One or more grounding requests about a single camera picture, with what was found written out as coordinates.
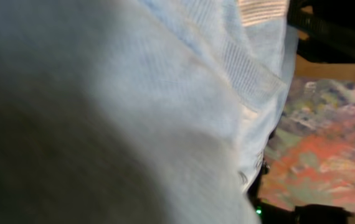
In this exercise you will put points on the colourful patterned floor mat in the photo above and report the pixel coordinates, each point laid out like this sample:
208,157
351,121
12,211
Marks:
312,153

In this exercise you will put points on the light blue t-shirt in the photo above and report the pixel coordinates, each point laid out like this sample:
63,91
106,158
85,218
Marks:
128,111

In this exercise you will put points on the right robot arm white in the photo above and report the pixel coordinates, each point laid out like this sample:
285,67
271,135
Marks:
323,36

